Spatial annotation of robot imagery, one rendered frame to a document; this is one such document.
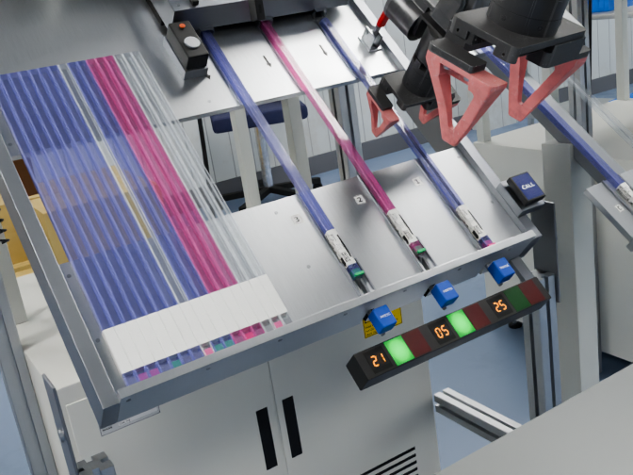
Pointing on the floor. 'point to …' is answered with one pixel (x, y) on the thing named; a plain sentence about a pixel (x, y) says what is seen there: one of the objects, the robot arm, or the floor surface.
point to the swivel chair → (221, 123)
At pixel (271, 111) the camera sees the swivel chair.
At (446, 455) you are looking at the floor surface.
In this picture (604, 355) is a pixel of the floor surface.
